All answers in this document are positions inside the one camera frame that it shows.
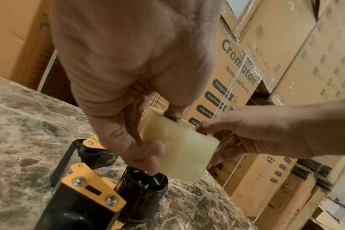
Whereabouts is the printed appliance carton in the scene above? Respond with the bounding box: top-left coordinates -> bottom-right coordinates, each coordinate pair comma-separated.
209,153 -> 298,217

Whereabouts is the fan print appliance carton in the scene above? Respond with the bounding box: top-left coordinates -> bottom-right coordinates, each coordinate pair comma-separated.
138,0 -> 264,133

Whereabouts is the clear tape roll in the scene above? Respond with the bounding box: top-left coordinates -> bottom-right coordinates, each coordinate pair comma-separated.
138,106 -> 221,182

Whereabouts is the black label appliance carton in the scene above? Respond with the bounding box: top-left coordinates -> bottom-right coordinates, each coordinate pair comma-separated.
0,0 -> 57,91

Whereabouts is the yellow black tape dispenser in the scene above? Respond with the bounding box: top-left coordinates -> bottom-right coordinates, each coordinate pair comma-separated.
33,135 -> 169,230

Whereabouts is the person's right hand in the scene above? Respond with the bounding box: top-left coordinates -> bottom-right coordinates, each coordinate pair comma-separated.
196,96 -> 345,166

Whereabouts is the strapped brown carton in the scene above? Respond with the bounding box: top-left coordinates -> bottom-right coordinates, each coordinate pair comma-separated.
237,0 -> 345,106

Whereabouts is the person's left hand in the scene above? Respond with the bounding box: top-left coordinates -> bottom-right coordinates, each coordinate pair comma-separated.
47,0 -> 227,175

